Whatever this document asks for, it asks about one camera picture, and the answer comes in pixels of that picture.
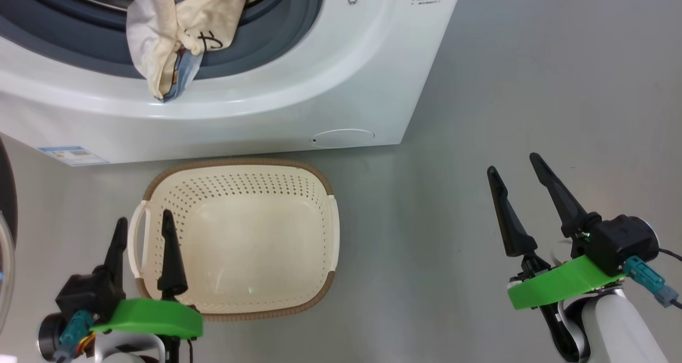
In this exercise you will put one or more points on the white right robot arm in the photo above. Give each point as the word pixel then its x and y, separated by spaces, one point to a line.
pixel 623 331

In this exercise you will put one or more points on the blue cartoon print garment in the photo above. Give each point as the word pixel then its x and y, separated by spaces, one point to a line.
pixel 184 72

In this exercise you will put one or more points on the plain white garment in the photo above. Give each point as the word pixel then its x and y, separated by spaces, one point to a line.
pixel 149 27

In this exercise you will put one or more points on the grey rubber door gasket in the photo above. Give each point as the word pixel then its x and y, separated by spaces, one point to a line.
pixel 287 27

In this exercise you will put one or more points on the white washing machine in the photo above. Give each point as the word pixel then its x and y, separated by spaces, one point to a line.
pixel 319 86

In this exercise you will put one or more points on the cream perforated laundry basket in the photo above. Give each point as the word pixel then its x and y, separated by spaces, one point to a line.
pixel 240 245

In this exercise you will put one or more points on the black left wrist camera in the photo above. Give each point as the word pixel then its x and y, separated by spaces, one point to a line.
pixel 85 293

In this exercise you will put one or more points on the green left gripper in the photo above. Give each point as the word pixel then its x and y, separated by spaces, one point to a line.
pixel 154 317

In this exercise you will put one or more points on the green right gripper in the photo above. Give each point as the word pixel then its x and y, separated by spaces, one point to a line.
pixel 559 285

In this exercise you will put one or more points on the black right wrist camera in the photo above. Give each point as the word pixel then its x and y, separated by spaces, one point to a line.
pixel 623 243

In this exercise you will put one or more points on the blue energy label sticker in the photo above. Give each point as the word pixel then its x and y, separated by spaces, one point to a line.
pixel 74 155

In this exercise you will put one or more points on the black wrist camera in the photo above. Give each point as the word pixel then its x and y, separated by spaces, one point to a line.
pixel 85 293
pixel 623 243

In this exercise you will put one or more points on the black glass washing machine door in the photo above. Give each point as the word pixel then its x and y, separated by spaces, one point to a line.
pixel 6 192

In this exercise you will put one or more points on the round filter access cover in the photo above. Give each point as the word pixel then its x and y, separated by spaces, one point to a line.
pixel 343 138

